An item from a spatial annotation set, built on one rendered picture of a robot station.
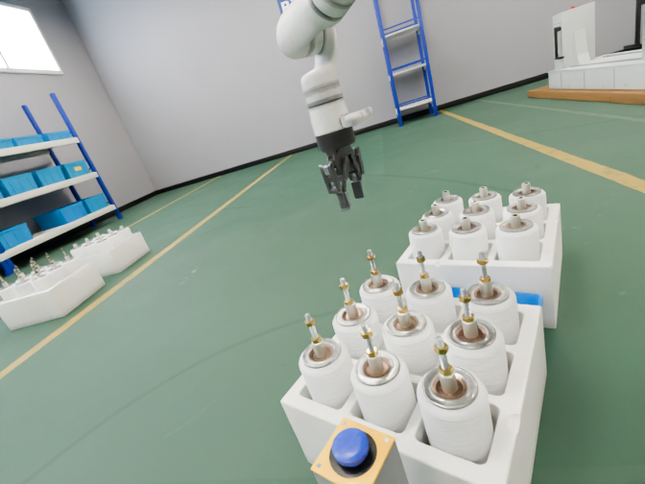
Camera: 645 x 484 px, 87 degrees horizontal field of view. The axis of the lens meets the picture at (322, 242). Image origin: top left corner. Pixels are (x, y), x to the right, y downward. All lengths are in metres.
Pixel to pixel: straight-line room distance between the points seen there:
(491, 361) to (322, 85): 0.54
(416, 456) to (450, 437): 0.06
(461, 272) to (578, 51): 4.01
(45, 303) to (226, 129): 5.35
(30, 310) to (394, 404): 2.36
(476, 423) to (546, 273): 0.49
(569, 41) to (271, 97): 4.52
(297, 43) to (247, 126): 6.47
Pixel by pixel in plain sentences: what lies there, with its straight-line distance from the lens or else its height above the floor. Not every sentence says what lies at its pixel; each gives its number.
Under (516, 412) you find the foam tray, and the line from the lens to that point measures 0.62.
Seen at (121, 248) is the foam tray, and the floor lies 0.15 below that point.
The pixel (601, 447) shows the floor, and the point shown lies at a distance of 0.83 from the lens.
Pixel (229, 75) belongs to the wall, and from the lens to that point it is 7.17.
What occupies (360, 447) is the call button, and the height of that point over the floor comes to 0.33.
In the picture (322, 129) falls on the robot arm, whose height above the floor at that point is 0.62.
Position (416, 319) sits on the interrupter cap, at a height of 0.25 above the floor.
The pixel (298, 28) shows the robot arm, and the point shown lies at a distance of 0.65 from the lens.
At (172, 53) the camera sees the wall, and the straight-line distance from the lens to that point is 7.66.
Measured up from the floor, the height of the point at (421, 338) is 0.25.
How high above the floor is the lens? 0.66
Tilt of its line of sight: 21 degrees down
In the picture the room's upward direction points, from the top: 18 degrees counter-clockwise
